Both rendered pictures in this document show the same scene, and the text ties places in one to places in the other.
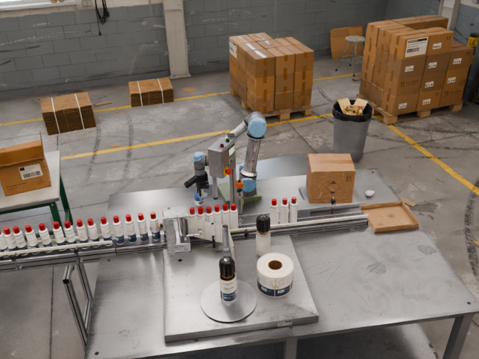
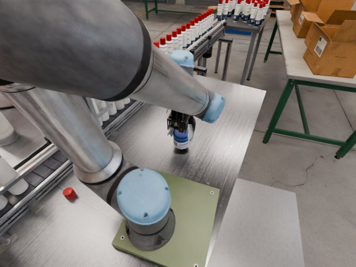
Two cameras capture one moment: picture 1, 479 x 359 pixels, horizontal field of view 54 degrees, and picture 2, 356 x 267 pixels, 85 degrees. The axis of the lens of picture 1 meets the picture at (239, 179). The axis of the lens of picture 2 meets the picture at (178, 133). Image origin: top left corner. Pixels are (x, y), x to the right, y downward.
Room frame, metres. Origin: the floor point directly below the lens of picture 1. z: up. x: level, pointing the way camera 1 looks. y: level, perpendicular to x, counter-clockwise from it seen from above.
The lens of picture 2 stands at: (3.09, -0.20, 1.48)
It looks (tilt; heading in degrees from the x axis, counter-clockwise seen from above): 44 degrees down; 124
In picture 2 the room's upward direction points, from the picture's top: straight up
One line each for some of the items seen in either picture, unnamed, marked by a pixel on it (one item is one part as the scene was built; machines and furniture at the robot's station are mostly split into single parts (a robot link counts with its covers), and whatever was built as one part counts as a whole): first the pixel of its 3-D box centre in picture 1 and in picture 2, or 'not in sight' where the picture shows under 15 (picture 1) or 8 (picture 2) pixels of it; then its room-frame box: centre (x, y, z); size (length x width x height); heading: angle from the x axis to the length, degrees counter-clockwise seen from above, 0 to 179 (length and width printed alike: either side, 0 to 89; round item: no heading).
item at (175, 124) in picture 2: (201, 180); (179, 113); (2.78, 0.27, 1.04); 0.09 x 0.08 x 0.12; 106
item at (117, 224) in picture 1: (118, 229); (163, 55); (2.33, 0.76, 0.98); 0.05 x 0.05 x 0.20
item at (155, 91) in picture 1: (150, 91); not in sight; (6.81, 1.31, 0.11); 0.65 x 0.54 x 0.22; 103
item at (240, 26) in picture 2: not in sight; (232, 53); (2.23, 2.34, 0.46); 0.73 x 0.62 x 0.93; 97
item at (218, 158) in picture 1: (222, 157); not in sight; (2.50, 0.10, 1.38); 0.17 x 0.10 x 0.19; 152
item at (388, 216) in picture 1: (388, 216); not in sight; (2.55, -1.01, 0.85); 0.30 x 0.26 x 0.04; 97
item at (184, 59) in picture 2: (199, 160); (180, 71); (2.78, 0.27, 1.20); 0.09 x 0.08 x 0.11; 89
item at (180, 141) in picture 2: (199, 199); (181, 138); (2.78, 0.29, 0.89); 0.07 x 0.07 x 0.07
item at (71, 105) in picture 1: (68, 112); not in sight; (6.00, 2.32, 0.16); 0.65 x 0.54 x 0.32; 111
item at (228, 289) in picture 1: (227, 279); not in sight; (1.81, 0.08, 1.04); 0.09 x 0.09 x 0.29
